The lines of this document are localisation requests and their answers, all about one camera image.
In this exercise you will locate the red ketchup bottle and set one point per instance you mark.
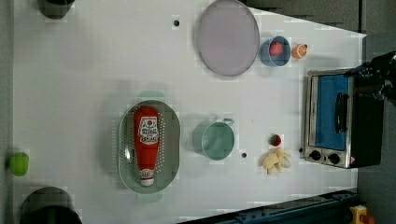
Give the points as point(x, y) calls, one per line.
point(146, 142)

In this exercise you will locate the green oval strainer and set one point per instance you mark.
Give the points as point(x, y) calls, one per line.
point(167, 162)

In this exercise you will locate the green metal cup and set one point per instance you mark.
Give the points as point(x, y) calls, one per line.
point(214, 139)

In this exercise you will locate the grey round plate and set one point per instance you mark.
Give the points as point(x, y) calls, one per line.
point(228, 37)

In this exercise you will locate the red strawberry toy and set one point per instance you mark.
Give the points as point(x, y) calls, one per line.
point(275, 140)

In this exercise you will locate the blue bowl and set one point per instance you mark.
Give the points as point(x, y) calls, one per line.
point(279, 60)

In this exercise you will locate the red fruit in bowl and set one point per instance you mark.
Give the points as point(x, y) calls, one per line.
point(275, 49)

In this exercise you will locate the orange slice toy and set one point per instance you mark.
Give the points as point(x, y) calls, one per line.
point(299, 51)

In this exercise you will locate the silver toaster oven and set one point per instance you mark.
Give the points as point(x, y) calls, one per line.
point(343, 119)

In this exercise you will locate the black cylinder top left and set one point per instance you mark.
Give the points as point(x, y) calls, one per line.
point(55, 9)

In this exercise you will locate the black cylinder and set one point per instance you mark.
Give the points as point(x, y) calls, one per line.
point(55, 9)
point(49, 205)

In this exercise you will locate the black cylinder bottom left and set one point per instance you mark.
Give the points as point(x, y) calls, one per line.
point(49, 205)

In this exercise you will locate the green round object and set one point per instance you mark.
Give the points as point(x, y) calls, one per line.
point(19, 164)

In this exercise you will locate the yellow red button box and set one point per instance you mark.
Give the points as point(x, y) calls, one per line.
point(360, 216)

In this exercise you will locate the blue metal frame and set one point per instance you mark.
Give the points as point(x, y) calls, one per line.
point(330, 208)

